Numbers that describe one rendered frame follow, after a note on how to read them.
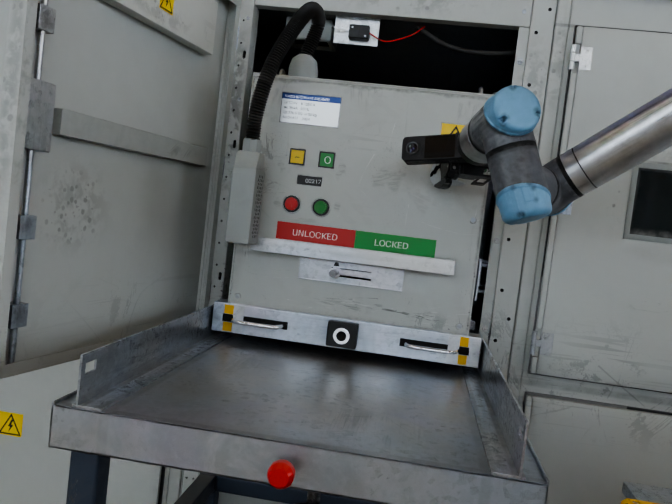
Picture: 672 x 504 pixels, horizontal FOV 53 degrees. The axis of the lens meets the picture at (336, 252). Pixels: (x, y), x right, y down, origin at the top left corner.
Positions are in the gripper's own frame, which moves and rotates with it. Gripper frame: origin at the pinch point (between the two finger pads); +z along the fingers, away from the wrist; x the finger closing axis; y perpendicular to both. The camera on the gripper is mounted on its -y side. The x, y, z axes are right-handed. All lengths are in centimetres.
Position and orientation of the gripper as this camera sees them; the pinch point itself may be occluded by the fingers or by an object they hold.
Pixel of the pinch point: (431, 177)
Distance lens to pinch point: 132.0
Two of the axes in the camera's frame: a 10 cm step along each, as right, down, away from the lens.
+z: -1.6, 1.9, 9.7
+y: 9.8, 1.1, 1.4
